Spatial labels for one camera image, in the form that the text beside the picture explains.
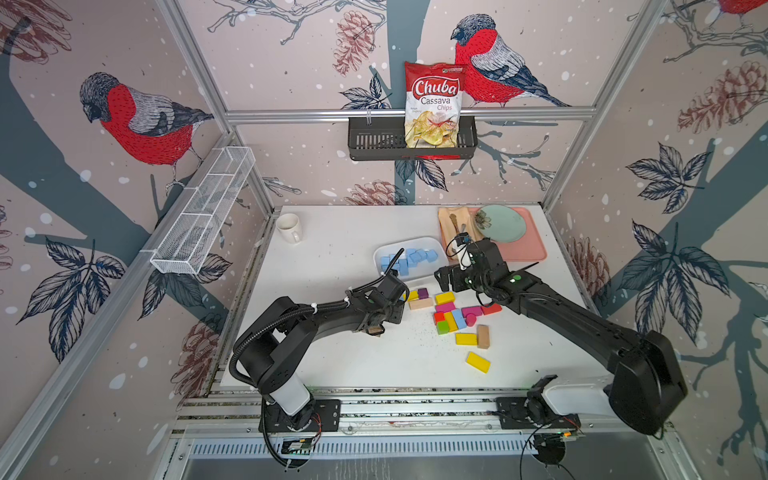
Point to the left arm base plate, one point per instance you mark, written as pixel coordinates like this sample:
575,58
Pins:
318,415

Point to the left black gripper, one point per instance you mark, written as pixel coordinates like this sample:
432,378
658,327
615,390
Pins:
399,311

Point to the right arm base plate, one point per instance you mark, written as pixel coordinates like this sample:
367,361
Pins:
527,413

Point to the white ceramic serving dish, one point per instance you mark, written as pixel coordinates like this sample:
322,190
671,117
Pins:
416,243

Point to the red block right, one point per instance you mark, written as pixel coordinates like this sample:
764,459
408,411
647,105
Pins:
491,309

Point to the green ceramic plate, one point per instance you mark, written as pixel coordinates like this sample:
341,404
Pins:
500,223

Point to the yellow block top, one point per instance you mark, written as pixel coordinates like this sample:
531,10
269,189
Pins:
444,298

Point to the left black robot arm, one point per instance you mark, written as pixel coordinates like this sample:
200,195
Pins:
267,355

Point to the pale wooden flat block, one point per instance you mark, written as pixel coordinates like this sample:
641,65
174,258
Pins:
421,304

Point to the white ceramic mug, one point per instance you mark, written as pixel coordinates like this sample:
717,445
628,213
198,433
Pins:
289,227

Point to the Chuba cassava chips bag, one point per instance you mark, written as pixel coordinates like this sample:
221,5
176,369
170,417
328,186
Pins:
432,105

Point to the black wall basket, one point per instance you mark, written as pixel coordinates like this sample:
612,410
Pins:
383,139

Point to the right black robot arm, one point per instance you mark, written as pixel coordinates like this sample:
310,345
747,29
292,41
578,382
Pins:
647,384

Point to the beige cloth napkin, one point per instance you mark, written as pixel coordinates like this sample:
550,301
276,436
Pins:
453,221

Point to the wooden block right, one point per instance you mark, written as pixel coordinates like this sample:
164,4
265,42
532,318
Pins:
483,337

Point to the yellow block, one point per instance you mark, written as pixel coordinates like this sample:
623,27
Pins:
479,363
466,339
444,298

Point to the yellow block middle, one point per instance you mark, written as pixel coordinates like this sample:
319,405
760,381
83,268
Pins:
466,339

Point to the pink plastic tray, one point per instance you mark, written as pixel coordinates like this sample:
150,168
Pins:
529,248

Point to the yellow block front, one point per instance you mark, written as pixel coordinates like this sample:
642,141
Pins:
479,363

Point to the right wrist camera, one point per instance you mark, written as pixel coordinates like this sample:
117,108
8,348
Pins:
461,243

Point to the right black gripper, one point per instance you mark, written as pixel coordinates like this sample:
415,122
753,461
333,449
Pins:
453,273

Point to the white wire wall basket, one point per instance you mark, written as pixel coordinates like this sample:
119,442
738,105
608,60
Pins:
194,232

